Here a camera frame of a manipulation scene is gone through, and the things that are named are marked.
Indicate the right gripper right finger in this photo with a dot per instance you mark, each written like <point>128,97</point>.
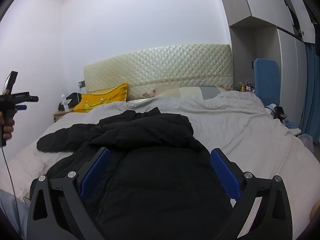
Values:
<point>273,219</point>

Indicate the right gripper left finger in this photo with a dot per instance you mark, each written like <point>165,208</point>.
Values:
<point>57,208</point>

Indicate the black puffer jacket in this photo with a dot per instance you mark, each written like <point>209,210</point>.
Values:
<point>156,182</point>

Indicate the person's left hand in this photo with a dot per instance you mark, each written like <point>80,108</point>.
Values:
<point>7,126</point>

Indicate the wooden bedside table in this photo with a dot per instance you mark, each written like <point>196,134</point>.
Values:
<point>60,114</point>

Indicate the person's jeans leg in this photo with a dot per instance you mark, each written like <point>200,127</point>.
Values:
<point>16,212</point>

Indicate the white plastic bottle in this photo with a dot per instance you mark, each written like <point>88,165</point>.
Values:
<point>64,102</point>

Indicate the black bag on nightstand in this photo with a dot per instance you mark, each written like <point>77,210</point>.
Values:
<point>73,100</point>

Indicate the light grey bed duvet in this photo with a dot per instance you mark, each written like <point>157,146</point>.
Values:
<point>240,126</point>

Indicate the yellow cartoon pillow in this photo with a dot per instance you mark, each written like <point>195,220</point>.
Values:
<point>93,100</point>

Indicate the blue curtain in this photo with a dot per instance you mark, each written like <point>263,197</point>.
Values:
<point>310,117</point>

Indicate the black device beside bed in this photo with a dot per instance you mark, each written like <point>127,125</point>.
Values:
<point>279,114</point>

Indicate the small bottles on shelf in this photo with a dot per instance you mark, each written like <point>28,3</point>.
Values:
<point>245,87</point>

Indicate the blue upholstered chair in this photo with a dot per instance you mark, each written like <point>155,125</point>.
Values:
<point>267,81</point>

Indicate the cream quilted headboard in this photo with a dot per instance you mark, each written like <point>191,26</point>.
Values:
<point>146,70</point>

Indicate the grey patchwork pillow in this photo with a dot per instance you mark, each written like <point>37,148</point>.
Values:
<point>189,92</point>

